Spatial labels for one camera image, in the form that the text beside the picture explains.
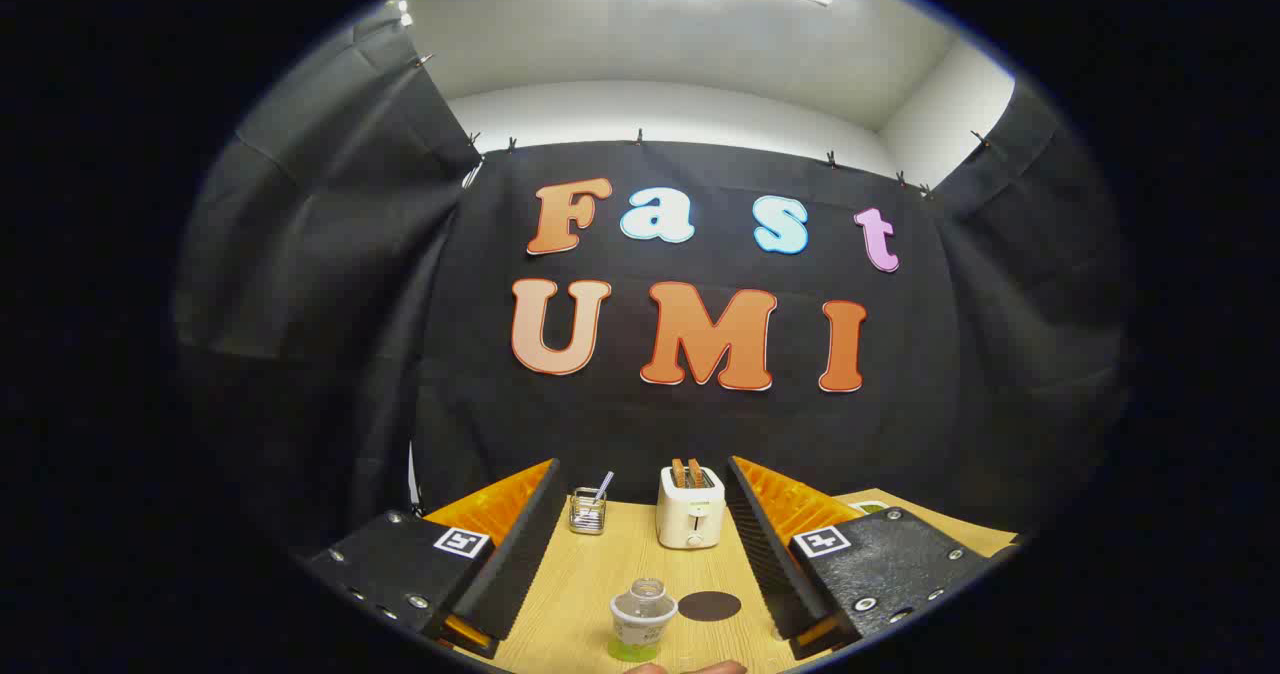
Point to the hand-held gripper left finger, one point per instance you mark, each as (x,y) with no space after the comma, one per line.
(520,564)

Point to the clear juice bottle white label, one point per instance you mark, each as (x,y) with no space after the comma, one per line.
(642,624)

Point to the wooden table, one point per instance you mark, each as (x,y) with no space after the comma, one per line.
(600,574)

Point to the dark round coaster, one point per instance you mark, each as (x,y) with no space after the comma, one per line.
(710,606)

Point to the white drinking straw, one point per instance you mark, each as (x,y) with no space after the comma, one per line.
(604,484)

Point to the brown toast slice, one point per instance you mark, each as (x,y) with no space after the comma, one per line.
(678,474)
(695,473)

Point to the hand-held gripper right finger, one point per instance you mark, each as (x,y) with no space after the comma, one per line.
(765,554)

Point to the white toaster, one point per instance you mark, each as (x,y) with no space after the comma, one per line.
(690,514)

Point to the white divided condiment dish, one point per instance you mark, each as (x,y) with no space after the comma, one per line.
(868,505)

